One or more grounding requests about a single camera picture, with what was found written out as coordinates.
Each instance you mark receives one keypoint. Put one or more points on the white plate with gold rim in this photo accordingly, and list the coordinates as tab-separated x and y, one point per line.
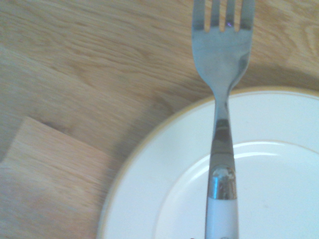
274	124

